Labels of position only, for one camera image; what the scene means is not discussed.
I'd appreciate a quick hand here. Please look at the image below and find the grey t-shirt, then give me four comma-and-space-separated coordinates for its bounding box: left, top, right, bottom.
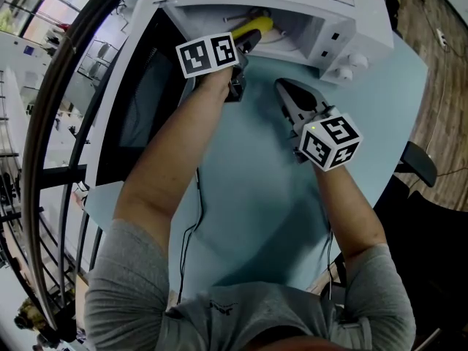
83, 219, 418, 351

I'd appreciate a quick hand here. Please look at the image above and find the person's right forearm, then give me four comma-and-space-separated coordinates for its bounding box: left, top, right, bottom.
312, 162, 388, 261

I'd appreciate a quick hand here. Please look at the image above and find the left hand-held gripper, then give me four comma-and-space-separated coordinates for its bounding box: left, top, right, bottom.
175, 29, 263, 104

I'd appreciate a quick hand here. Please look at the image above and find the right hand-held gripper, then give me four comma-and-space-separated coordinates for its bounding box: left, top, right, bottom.
276, 80, 364, 172

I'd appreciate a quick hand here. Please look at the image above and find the white microwave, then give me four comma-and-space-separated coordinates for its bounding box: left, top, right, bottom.
86, 0, 396, 189

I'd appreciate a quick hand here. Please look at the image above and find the thin black cable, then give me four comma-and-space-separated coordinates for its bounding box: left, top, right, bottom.
177, 166, 204, 306
320, 221, 338, 303

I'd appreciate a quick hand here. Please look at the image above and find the black armrest office chair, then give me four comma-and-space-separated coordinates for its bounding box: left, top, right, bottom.
372, 140, 468, 351

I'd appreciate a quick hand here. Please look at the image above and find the person's left forearm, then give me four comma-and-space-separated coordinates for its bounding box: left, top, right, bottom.
113, 66, 235, 252

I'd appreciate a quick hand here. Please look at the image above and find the black metal railing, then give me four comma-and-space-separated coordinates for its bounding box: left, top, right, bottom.
20, 0, 147, 343

